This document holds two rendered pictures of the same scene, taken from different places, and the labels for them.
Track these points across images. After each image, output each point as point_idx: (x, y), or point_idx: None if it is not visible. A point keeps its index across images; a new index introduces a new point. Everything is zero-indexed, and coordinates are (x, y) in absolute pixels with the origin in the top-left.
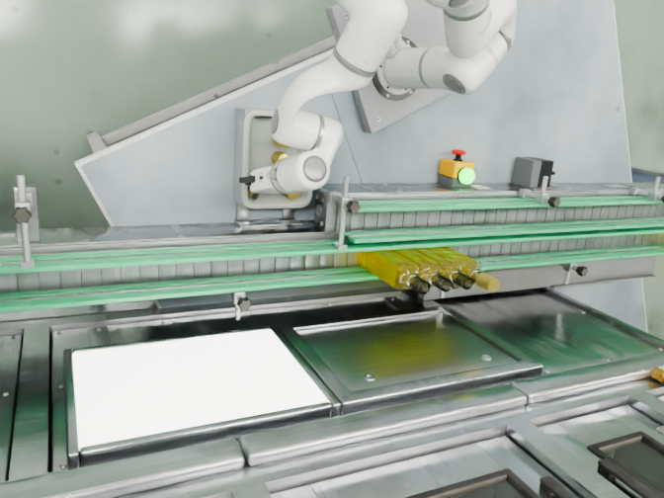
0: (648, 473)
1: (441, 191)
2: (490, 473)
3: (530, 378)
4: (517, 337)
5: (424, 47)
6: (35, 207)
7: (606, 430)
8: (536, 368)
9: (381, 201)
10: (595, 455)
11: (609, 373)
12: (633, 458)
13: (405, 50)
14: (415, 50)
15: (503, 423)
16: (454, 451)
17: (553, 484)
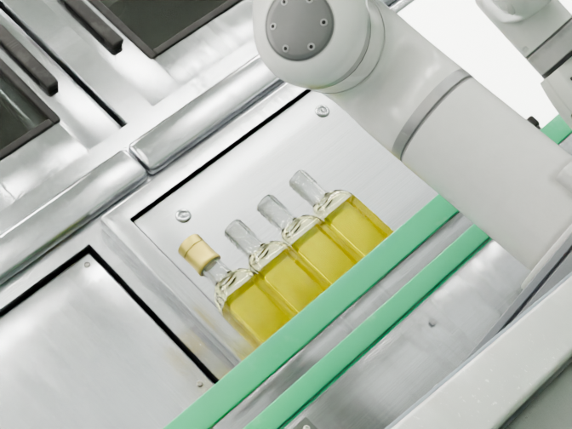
0: (2, 100)
1: (348, 382)
2: (168, 45)
3: (121, 185)
4: (126, 377)
5: (485, 94)
6: None
7: (29, 158)
8: (111, 208)
9: (447, 266)
10: (54, 108)
11: (0, 244)
12: (10, 119)
13: (548, 140)
14: (508, 106)
15: (157, 107)
16: (206, 68)
17: (111, 33)
